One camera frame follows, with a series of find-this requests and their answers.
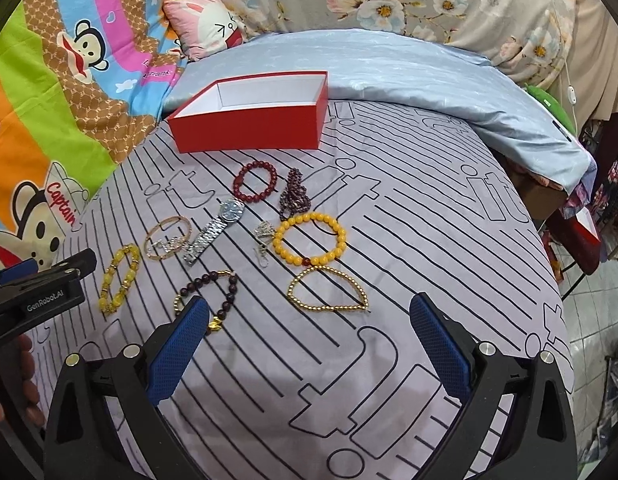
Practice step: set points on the red open gift box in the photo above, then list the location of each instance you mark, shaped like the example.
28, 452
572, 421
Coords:
272, 111

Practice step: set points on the person's left hand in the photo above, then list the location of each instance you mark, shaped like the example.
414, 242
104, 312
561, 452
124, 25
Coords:
26, 371

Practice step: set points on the silver wrist watch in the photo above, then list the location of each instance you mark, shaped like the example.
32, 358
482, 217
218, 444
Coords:
230, 212

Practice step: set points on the colourful monkey cartoon blanket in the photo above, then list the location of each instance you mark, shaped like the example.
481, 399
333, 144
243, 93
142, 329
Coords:
82, 82

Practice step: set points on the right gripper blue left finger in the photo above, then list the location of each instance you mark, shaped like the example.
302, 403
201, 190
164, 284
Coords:
171, 347

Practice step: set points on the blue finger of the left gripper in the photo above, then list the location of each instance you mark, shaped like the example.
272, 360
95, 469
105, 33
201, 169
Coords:
18, 271

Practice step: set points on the silver chain earring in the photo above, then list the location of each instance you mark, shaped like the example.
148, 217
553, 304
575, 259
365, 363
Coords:
264, 234

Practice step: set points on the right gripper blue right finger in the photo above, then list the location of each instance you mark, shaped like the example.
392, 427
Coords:
447, 345

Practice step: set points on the light blue quilt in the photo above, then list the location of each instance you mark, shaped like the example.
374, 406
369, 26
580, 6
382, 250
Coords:
383, 67

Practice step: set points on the pink bunny pillow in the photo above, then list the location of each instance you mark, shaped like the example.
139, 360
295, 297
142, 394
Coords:
204, 27

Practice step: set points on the green plastic object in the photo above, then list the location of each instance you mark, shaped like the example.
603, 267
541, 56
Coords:
552, 106

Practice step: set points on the thin gold bangle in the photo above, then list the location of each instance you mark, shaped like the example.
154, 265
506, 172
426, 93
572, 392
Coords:
167, 237

